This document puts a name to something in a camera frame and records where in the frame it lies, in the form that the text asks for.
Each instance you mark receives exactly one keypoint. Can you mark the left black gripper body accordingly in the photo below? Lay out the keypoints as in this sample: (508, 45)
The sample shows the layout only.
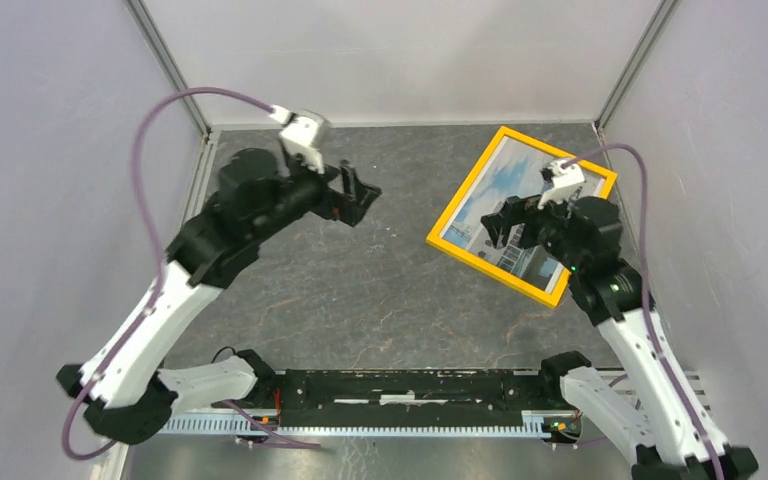
(324, 200)

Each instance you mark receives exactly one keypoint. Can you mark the building and sky photo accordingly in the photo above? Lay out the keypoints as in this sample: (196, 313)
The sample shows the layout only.
(503, 185)

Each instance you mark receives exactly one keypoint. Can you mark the aluminium rail frame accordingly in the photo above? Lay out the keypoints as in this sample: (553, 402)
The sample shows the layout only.
(263, 424)

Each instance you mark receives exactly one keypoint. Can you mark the wooden picture frame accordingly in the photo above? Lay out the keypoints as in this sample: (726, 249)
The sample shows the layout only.
(450, 218)

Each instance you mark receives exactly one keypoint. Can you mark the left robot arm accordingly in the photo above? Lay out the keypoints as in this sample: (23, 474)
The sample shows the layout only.
(127, 393)

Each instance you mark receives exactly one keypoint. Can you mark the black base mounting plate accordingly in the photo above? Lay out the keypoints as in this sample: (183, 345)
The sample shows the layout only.
(437, 398)

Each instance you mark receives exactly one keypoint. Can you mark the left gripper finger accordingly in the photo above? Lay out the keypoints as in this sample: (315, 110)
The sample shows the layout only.
(351, 184)
(359, 197)

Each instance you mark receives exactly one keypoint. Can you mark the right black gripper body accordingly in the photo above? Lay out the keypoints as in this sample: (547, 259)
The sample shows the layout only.
(547, 227)

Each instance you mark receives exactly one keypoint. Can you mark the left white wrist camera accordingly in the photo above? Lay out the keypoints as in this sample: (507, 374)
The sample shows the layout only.
(302, 133)

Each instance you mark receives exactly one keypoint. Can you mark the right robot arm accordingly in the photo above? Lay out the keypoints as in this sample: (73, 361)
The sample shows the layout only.
(672, 436)

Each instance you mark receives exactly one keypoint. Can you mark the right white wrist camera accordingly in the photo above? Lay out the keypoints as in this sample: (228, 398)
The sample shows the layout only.
(562, 178)

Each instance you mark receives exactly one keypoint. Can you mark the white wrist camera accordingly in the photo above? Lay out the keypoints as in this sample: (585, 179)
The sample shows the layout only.
(562, 178)
(302, 133)

